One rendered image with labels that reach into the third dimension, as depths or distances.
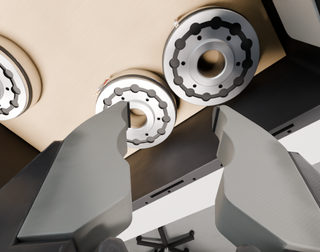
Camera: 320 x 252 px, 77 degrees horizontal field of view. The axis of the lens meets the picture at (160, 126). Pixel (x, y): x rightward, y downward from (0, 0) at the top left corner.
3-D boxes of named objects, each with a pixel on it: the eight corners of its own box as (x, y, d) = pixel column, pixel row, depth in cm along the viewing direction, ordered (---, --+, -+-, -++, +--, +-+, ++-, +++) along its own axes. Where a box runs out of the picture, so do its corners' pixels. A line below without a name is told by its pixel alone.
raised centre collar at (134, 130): (135, 91, 24) (134, 93, 23) (163, 118, 25) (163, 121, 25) (108, 115, 25) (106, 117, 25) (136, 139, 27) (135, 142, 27)
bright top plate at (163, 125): (134, 58, 22) (134, 59, 21) (191, 118, 26) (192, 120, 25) (80, 112, 26) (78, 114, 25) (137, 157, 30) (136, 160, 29)
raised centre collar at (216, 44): (215, 27, 20) (216, 28, 19) (243, 63, 21) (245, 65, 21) (177, 63, 22) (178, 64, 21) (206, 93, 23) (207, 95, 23)
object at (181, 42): (220, -19, 18) (221, -19, 18) (276, 62, 22) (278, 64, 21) (144, 61, 22) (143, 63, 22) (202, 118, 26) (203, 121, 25)
